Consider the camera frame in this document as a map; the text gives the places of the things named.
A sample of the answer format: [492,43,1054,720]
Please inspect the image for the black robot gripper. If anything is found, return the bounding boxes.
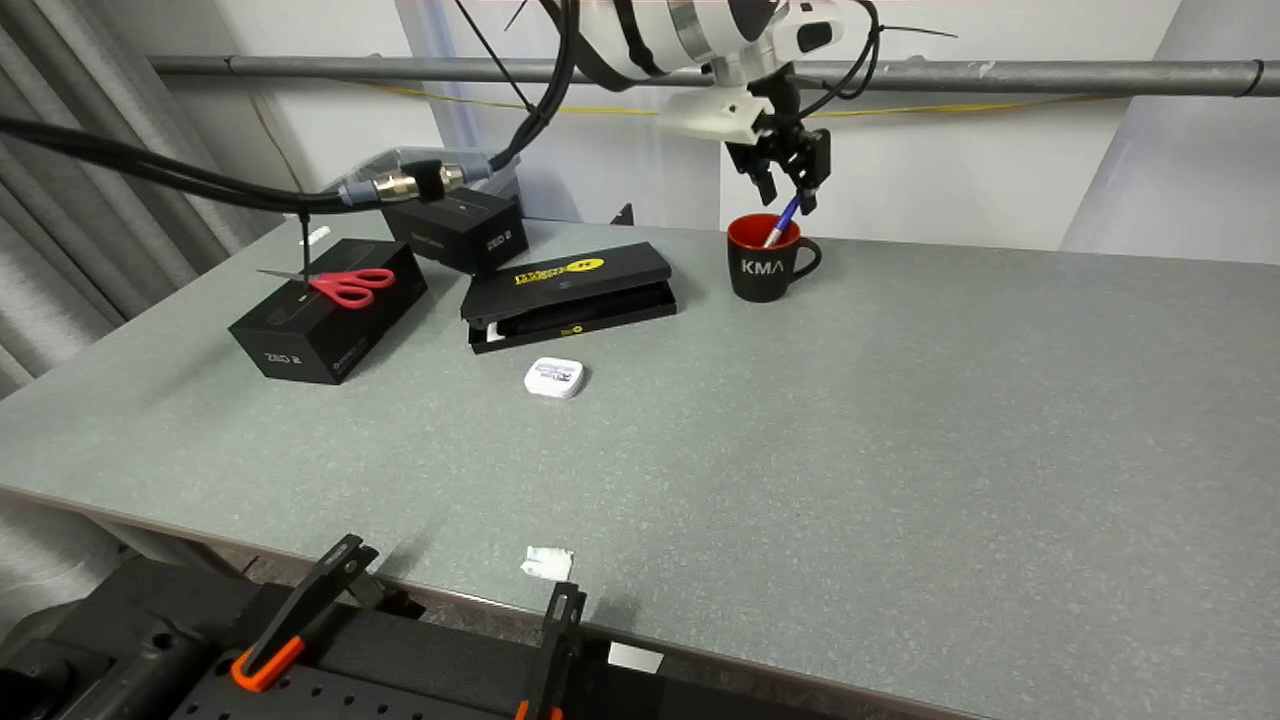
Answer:
[720,67,833,218]

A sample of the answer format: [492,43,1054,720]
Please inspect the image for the blue marker pen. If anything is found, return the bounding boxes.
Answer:
[760,195,799,247]

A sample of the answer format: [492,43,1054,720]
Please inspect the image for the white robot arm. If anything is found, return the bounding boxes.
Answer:
[546,0,849,212]

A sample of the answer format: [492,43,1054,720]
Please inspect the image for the black mug red inside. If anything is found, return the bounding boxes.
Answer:
[727,212,825,306]

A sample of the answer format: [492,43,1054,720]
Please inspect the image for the black long stapler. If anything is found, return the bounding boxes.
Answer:
[460,239,677,353]

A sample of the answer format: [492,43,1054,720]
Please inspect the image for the black box rear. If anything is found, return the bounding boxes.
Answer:
[382,189,526,274]

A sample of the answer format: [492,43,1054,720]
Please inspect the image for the black box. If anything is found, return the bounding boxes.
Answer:
[230,239,426,384]
[382,189,526,274]

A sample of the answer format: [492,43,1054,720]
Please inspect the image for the small white square device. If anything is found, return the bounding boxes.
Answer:
[523,357,588,401]

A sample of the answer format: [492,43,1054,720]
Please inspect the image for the grey horizontal metal pipe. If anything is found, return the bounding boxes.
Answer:
[151,58,1280,99]

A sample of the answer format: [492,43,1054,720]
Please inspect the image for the white tape piece on table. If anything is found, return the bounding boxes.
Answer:
[521,546,574,580]

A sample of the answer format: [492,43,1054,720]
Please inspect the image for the black box front left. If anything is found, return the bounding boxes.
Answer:
[230,239,426,384]

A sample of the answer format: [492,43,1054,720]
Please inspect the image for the black orange clamp right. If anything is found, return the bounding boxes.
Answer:
[512,580,588,720]

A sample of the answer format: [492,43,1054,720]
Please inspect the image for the black orange clamp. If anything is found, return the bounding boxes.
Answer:
[512,580,588,720]
[227,535,377,695]

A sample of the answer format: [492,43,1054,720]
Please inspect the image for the black orange clamp left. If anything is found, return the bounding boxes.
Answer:
[227,535,377,695]

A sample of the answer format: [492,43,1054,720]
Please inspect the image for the yellow cable along wall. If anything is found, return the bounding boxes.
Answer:
[557,89,1113,135]

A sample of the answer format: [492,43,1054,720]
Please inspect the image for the red handled scissors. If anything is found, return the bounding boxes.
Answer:
[274,268,395,314]

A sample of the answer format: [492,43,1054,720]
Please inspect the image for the thick black cable hose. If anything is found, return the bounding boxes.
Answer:
[0,0,632,218]

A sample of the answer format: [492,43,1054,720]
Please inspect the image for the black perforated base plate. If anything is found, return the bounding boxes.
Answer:
[0,559,955,720]

